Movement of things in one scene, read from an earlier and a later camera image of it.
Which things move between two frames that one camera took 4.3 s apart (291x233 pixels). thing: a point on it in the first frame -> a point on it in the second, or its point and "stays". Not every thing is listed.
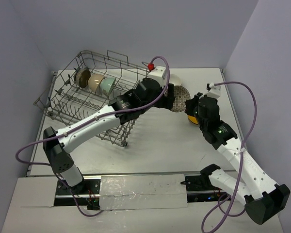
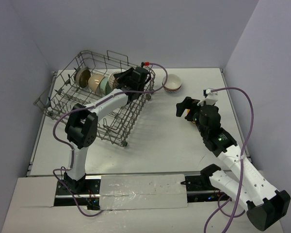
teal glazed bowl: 106,85 stays
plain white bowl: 94,80 stays
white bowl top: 175,79 stays
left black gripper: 169,96 -> 122,77
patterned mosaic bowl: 181,94 -> 113,83
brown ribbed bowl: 82,77 stays
